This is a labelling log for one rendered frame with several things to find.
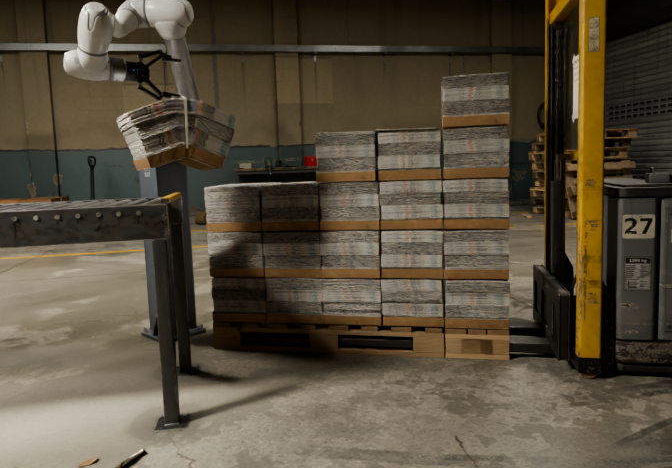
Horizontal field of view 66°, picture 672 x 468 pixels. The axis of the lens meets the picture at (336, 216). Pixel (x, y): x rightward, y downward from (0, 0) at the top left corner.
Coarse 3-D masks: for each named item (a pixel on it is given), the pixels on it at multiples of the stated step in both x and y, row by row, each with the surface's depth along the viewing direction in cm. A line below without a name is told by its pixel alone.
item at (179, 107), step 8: (176, 104) 203; (192, 104) 206; (176, 112) 203; (184, 112) 204; (192, 112) 206; (184, 120) 205; (192, 120) 206; (184, 128) 205; (192, 128) 207; (184, 136) 206; (192, 136) 207; (184, 144) 205
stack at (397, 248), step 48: (240, 192) 255; (288, 192) 250; (336, 192) 247; (384, 192) 242; (432, 192) 237; (240, 240) 258; (288, 240) 252; (336, 240) 248; (384, 240) 244; (432, 240) 239; (240, 288) 261; (288, 288) 255; (336, 288) 251; (384, 288) 246; (432, 288) 241; (240, 336) 263; (288, 336) 275; (336, 336) 253; (432, 336) 244
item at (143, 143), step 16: (128, 112) 194; (144, 112) 196; (160, 112) 202; (128, 128) 206; (144, 128) 197; (160, 128) 200; (176, 128) 204; (144, 144) 198; (160, 144) 201; (176, 144) 204
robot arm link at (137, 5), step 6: (132, 0) 238; (138, 0) 235; (144, 0) 235; (120, 6) 234; (126, 6) 232; (132, 6) 233; (138, 6) 234; (144, 6) 234; (138, 12) 234; (144, 12) 234; (138, 18) 234; (144, 18) 236; (144, 24) 238
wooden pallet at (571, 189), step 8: (568, 168) 756; (576, 168) 759; (608, 168) 772; (616, 168) 776; (624, 168) 788; (632, 168) 787; (568, 176) 764; (608, 176) 784; (616, 176) 788; (624, 176) 789; (568, 184) 762; (576, 184) 770; (568, 192) 757; (576, 192) 750; (568, 200) 757; (576, 200) 759; (576, 208) 756; (576, 216) 743
